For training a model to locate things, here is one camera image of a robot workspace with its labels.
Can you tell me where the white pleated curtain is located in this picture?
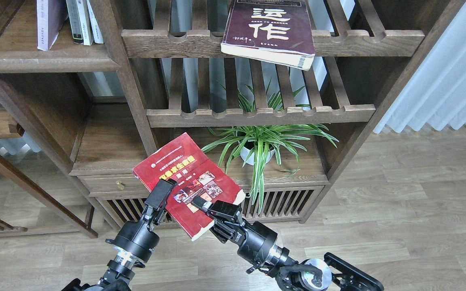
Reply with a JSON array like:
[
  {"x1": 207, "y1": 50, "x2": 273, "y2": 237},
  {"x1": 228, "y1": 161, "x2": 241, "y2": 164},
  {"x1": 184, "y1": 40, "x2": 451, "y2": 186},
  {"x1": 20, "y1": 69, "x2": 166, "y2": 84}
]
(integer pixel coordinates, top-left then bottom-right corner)
[{"x1": 373, "y1": 3, "x2": 466, "y2": 134}]

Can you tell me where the green spider plant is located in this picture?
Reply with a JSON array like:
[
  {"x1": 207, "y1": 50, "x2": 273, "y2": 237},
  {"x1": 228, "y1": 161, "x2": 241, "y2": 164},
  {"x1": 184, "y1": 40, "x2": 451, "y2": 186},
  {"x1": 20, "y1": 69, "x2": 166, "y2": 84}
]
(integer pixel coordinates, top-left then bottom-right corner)
[{"x1": 193, "y1": 77, "x2": 339, "y2": 214}]

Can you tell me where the dark red Chinese book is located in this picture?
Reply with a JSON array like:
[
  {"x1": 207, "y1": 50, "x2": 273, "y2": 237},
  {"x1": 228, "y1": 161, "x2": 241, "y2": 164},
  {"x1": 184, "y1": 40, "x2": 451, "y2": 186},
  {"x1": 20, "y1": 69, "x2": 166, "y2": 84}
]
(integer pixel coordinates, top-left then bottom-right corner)
[{"x1": 220, "y1": 0, "x2": 316, "y2": 71}]

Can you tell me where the dark wooden bookshelf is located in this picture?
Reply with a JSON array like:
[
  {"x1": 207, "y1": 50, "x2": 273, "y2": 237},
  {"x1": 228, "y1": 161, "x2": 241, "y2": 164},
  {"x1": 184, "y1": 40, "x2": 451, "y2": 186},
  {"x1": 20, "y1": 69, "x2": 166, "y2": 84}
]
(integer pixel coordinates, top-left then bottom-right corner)
[{"x1": 0, "y1": 0, "x2": 465, "y2": 230}]

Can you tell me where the brass drawer knob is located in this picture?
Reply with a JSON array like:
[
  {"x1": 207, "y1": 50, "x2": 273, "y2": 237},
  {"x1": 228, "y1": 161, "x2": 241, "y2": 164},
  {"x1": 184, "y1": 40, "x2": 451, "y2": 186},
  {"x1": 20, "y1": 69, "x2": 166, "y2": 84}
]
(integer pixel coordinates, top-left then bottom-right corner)
[{"x1": 116, "y1": 181, "x2": 126, "y2": 190}]

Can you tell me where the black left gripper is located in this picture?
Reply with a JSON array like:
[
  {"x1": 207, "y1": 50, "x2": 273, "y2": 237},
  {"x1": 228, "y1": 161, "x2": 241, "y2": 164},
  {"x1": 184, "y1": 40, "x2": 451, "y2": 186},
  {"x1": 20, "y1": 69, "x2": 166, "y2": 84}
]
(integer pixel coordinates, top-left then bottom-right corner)
[{"x1": 106, "y1": 179, "x2": 176, "y2": 263}]

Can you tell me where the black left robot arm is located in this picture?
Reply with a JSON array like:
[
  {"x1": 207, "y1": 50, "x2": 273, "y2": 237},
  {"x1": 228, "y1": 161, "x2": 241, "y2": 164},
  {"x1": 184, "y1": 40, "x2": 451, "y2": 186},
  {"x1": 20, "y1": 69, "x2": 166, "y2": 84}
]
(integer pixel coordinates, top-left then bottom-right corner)
[{"x1": 63, "y1": 179, "x2": 176, "y2": 291}]

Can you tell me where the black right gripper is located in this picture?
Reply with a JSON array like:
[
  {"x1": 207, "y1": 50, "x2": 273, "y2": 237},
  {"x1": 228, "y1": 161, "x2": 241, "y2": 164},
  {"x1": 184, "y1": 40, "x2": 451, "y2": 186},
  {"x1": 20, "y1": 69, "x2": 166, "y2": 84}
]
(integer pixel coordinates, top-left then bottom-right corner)
[{"x1": 192, "y1": 196, "x2": 278, "y2": 273}]

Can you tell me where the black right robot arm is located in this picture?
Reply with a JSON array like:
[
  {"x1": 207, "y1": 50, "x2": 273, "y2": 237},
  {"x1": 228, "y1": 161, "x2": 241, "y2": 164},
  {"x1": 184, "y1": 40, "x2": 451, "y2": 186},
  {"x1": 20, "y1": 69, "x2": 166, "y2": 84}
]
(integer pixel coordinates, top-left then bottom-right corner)
[{"x1": 192, "y1": 196, "x2": 383, "y2": 291}]

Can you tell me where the white lavender paperback book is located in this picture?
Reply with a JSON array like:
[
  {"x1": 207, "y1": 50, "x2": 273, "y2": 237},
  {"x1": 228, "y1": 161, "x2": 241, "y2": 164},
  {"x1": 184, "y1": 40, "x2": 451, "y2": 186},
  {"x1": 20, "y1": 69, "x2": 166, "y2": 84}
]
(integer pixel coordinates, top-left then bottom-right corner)
[{"x1": 36, "y1": 0, "x2": 68, "y2": 51}]

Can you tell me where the grey upright book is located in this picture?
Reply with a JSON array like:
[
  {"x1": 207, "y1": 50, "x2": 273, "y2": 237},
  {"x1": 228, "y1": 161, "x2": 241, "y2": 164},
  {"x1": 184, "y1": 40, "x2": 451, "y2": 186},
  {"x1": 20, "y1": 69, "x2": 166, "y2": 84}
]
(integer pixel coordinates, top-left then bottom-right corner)
[{"x1": 66, "y1": 0, "x2": 83, "y2": 44}]

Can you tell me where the white upright book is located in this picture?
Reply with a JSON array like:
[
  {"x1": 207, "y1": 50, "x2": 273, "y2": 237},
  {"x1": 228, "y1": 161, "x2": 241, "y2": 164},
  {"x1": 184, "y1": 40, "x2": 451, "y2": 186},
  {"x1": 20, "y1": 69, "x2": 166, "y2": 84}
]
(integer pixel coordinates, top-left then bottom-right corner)
[
  {"x1": 87, "y1": 0, "x2": 105, "y2": 44},
  {"x1": 76, "y1": 0, "x2": 93, "y2": 46}
]

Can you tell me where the red textbook with photos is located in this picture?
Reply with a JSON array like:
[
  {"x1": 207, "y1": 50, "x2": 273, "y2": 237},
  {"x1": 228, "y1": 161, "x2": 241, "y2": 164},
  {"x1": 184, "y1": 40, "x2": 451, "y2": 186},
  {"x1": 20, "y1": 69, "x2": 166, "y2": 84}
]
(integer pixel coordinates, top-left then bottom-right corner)
[{"x1": 133, "y1": 133, "x2": 246, "y2": 241}]

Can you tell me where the white upright book right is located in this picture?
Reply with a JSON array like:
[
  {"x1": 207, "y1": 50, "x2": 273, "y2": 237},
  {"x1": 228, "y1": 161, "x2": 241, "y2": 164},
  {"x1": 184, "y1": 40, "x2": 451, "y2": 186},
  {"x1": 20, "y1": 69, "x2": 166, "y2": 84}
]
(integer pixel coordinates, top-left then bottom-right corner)
[{"x1": 87, "y1": 0, "x2": 105, "y2": 44}]

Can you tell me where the white plant pot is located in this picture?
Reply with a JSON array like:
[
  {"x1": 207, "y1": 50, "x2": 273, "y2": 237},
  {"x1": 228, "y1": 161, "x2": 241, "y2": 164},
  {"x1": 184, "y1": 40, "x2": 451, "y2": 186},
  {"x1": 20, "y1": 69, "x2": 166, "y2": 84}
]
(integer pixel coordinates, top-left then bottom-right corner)
[{"x1": 240, "y1": 144, "x2": 275, "y2": 167}]

